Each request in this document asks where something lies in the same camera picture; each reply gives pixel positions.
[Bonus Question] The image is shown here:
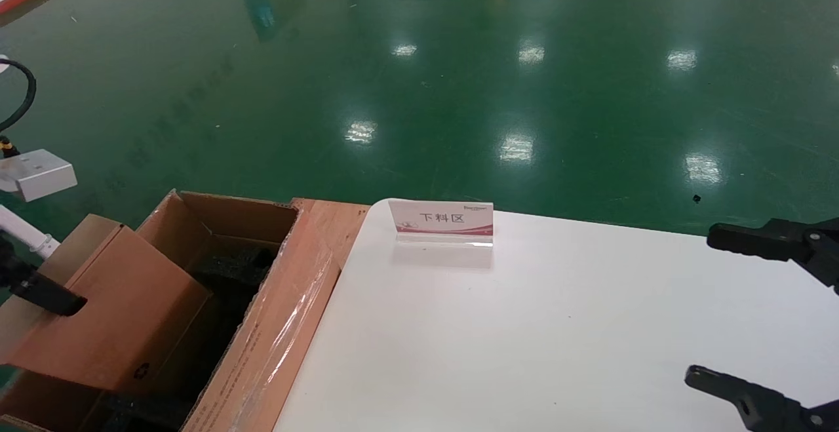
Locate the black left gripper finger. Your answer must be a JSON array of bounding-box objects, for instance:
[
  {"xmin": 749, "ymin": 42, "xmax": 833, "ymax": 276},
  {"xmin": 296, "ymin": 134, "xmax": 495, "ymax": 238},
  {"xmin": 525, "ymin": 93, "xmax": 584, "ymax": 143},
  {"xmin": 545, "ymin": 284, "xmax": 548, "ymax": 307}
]
[{"xmin": 0, "ymin": 232, "xmax": 88, "ymax": 317}]

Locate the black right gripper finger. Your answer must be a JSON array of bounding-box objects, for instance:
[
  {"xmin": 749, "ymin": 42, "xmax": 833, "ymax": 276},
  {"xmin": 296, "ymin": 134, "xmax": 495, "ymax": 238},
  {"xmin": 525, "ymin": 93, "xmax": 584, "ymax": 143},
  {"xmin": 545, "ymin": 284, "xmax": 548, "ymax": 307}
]
[
  {"xmin": 706, "ymin": 218, "xmax": 839, "ymax": 289},
  {"xmin": 684, "ymin": 364, "xmax": 839, "ymax": 432}
]

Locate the small cardboard box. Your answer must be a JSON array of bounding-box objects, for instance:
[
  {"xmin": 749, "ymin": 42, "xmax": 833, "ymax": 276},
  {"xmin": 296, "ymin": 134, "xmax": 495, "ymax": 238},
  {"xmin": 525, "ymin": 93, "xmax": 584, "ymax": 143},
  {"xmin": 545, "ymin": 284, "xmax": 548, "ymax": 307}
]
[{"xmin": 0, "ymin": 214, "xmax": 214, "ymax": 393}]

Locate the large cardboard box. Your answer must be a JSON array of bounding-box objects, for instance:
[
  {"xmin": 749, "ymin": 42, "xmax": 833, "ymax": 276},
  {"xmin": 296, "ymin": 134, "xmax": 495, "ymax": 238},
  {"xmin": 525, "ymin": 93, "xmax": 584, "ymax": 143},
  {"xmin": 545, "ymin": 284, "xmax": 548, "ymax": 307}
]
[{"xmin": 0, "ymin": 189, "xmax": 342, "ymax": 432}]

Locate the white pipe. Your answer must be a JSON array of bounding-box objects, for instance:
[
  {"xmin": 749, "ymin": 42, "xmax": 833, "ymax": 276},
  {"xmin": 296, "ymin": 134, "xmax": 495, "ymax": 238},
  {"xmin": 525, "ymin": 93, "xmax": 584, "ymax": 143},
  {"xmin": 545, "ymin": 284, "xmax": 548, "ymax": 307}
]
[{"xmin": 0, "ymin": 206, "xmax": 61, "ymax": 257}]

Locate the black foam padding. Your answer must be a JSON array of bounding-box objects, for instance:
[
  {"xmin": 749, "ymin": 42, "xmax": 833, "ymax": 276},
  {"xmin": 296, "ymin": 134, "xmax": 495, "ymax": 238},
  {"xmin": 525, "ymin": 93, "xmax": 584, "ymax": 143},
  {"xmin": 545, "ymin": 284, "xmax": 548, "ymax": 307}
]
[{"xmin": 98, "ymin": 239, "xmax": 279, "ymax": 432}]

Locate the acrylic sign with red stripe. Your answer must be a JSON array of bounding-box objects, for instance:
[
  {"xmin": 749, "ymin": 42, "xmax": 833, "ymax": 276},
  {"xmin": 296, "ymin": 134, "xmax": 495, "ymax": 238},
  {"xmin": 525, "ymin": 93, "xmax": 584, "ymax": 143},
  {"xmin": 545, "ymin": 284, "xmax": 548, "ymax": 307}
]
[{"xmin": 388, "ymin": 199, "xmax": 495, "ymax": 247}]

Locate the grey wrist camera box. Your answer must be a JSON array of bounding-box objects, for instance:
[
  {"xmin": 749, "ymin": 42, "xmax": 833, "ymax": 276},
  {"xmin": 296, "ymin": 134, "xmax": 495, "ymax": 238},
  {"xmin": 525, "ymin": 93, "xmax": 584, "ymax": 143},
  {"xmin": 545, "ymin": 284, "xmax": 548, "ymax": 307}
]
[{"xmin": 0, "ymin": 149, "xmax": 78, "ymax": 203}]

